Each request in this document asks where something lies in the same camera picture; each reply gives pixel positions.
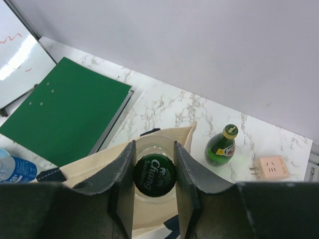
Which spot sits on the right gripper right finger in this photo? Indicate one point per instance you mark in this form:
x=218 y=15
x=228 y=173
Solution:
x=210 y=207

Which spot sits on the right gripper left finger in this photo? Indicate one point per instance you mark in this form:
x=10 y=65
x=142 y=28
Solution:
x=100 y=207

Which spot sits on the beige canvas tote bag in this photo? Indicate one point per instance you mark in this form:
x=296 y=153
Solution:
x=148 y=219

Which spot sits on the clear Chang glass bottle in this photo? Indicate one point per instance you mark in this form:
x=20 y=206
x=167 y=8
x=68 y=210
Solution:
x=154 y=172

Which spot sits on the green glass bottle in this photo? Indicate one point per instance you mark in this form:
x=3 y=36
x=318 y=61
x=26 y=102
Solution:
x=221 y=147

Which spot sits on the pink power adapter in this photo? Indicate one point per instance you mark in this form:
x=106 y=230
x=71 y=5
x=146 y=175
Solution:
x=270 y=168

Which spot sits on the white whiteboard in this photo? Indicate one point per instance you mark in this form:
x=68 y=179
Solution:
x=23 y=61

